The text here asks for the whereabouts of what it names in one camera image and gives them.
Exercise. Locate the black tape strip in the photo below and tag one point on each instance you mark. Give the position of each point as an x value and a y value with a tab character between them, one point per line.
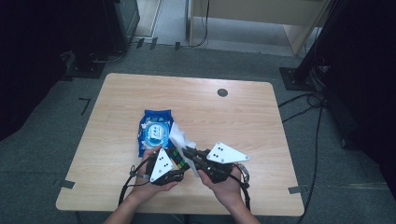
153	43
177	46

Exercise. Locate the white wet wipe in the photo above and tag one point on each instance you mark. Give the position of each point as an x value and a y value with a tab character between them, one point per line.
180	137

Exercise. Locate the grey tape strip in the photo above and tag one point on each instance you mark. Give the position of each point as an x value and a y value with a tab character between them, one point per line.
67	184
295	189

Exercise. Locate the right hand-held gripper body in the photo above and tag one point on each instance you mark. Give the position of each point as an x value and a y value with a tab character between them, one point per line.
225	154

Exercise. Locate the person's left hand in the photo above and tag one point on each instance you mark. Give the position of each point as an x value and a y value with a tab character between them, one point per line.
146	188

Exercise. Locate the blue wet wipes pack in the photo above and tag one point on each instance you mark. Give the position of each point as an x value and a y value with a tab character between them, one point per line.
154	119

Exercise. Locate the round black table grommet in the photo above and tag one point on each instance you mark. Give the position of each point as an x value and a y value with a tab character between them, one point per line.
222	92

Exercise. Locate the person's right hand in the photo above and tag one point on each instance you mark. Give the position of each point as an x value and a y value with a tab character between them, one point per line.
229	189

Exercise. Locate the black metal stand base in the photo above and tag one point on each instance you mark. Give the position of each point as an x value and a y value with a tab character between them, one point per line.
84	70

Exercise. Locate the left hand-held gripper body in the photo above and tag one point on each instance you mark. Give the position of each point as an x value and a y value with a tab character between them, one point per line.
161	165

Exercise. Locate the black metal stand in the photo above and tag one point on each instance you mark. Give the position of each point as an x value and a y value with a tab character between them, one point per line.
306	62

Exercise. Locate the black equipment cabinet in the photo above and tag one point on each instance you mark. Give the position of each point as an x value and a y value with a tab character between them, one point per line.
124	18

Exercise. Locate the light wooden furniture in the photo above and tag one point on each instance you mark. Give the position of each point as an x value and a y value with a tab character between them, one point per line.
249	11

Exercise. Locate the dark curtain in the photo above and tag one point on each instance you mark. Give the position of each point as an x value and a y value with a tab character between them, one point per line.
28	62
370	93

